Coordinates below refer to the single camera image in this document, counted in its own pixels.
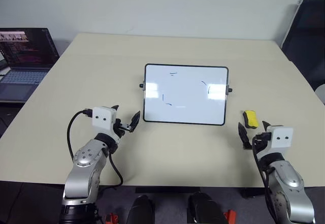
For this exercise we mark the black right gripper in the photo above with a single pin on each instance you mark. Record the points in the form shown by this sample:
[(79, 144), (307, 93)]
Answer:
[(261, 142)]

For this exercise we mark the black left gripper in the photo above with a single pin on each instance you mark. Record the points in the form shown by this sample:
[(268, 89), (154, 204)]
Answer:
[(121, 128)]

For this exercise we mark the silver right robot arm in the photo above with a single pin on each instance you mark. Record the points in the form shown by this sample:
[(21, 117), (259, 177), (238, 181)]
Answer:
[(289, 183)]

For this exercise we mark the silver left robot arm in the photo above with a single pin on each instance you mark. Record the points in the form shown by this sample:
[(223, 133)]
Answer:
[(83, 168)]

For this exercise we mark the yellow and black eraser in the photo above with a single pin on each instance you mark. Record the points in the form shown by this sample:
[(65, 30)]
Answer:
[(251, 119)]

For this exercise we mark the black table leg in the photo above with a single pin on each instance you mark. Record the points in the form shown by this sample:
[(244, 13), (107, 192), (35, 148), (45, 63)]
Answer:
[(247, 193)]

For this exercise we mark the small black-framed whiteboard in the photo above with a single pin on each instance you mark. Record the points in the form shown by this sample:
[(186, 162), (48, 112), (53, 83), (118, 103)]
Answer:
[(184, 94)]

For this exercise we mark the grey rounded object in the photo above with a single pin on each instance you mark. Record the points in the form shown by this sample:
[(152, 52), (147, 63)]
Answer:
[(321, 94)]

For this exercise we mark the red plastic part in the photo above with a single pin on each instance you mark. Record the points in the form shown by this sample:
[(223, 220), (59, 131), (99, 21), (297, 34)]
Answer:
[(111, 218), (230, 216)]

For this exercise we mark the dark rounded shape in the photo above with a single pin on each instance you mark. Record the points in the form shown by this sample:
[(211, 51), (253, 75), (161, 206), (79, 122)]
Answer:
[(204, 207), (141, 210)]

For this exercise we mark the black office chair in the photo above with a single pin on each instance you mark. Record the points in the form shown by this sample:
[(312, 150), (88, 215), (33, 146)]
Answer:
[(307, 36)]

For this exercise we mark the open grey laptop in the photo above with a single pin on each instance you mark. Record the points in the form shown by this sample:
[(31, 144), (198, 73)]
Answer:
[(24, 56)]

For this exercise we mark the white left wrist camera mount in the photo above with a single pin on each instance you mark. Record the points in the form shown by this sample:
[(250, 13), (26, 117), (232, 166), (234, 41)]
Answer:
[(101, 118)]

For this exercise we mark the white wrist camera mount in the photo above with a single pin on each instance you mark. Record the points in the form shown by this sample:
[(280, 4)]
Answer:
[(281, 136), (101, 118)]

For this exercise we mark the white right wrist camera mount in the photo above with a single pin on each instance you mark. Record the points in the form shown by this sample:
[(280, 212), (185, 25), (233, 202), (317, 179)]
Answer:
[(281, 136)]

